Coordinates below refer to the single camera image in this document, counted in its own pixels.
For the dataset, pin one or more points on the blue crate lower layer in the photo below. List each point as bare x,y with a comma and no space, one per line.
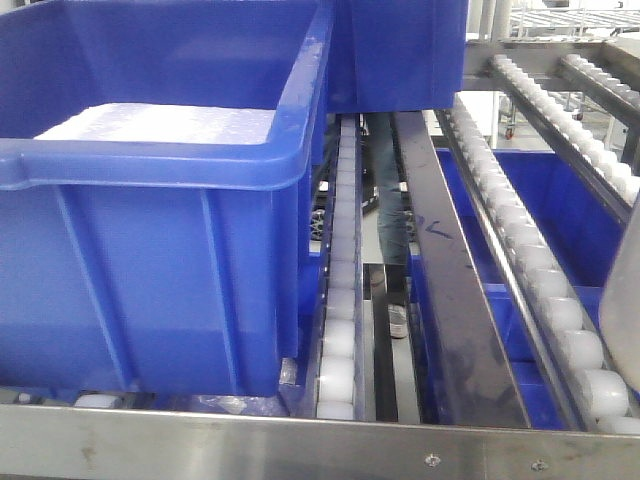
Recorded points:
582,237

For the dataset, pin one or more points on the person leg in jeans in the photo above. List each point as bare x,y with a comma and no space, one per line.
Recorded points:
391,224

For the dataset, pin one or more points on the white roller track centre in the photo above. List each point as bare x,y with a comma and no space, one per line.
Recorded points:
336,389

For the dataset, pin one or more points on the white roller track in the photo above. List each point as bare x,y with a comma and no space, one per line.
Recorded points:
336,389
573,360
600,170

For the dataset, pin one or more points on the large blue crate front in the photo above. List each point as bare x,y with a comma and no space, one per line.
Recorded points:
155,266

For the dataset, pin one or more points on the blue crate rear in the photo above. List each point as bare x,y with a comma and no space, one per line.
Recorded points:
391,56

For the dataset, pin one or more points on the white foam sheet in crate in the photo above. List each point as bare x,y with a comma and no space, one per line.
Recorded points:
142,122

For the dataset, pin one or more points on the white roller track far right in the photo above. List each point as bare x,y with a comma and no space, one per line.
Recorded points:
600,170

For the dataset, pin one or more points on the white roller track background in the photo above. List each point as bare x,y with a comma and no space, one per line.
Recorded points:
616,97

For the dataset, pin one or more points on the dark metal guide rail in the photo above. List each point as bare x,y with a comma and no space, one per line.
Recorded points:
477,381

